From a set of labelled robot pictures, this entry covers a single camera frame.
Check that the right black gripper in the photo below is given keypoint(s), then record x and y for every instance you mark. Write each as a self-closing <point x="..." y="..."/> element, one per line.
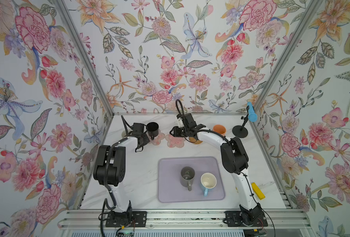
<point x="176" y="133"/>

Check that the grey mug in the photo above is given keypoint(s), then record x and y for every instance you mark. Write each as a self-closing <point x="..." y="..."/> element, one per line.
<point x="187" y="177"/>

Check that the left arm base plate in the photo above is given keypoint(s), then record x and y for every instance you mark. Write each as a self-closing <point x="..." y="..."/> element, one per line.
<point x="129" y="218"/>

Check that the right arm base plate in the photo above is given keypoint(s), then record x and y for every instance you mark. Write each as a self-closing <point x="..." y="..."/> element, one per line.
<point x="239" y="219"/>

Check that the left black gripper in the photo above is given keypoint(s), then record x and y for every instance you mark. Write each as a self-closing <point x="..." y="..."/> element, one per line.
<point x="146" y="139"/>

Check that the yellow tag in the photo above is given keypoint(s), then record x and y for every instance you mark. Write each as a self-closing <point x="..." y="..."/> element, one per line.
<point x="257" y="191"/>

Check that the aluminium front rail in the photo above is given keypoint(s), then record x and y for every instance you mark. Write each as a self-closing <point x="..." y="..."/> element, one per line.
<point x="157" y="219"/>

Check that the black mug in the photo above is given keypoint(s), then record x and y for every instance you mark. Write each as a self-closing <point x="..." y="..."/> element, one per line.
<point x="152" y="130"/>

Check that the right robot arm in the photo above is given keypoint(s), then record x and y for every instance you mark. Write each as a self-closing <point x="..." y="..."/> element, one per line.
<point x="234" y="160"/>

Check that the light blue mug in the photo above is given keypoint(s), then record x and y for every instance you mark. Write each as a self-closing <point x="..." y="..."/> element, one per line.
<point x="208" y="182"/>

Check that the orange mug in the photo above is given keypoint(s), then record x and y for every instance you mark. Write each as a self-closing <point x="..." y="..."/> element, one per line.
<point x="220" y="129"/>

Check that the woven rattan coaster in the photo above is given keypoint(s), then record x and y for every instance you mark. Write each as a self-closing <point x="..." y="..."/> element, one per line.
<point x="194" y="141"/>

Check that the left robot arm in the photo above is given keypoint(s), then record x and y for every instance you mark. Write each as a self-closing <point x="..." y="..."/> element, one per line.
<point x="110" y="166"/>

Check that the pink flower coaster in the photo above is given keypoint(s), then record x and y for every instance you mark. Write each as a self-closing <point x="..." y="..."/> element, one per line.
<point x="174" y="142"/>
<point x="157" y="140"/>

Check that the lavender tray mat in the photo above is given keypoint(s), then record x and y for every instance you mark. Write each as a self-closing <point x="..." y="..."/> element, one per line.
<point x="170" y="189"/>

